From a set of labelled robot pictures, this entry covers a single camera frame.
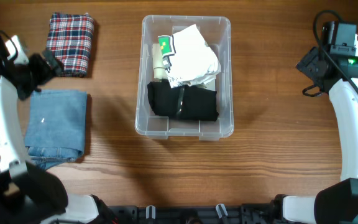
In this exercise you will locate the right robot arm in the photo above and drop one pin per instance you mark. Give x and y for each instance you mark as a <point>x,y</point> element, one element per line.
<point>338,203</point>

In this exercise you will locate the clear plastic storage bin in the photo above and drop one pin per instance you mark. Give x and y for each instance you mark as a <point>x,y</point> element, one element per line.
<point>217,33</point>

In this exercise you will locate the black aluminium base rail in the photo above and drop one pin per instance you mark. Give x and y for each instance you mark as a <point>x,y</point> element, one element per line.
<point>243,214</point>

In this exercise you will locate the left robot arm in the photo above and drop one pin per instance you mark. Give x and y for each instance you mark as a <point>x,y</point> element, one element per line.
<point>29,194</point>

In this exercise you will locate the black garment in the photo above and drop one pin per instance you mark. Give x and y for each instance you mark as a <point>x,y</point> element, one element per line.
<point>183,102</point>

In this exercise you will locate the blue denim jeans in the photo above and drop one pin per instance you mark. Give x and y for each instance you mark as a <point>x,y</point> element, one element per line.
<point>56,129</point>

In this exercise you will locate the red plaid shirt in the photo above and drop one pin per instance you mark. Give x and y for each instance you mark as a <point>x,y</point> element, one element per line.
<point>70,39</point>

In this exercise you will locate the white printed t-shirt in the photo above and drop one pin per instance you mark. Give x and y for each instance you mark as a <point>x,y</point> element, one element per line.
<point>188,59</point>

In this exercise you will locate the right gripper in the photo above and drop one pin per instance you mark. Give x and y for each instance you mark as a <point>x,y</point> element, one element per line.
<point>307,63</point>

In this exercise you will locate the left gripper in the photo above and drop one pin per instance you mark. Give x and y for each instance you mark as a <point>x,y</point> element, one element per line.
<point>49,74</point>

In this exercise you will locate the cream white cloth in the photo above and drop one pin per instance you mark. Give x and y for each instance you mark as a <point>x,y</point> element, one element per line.
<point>158,66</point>

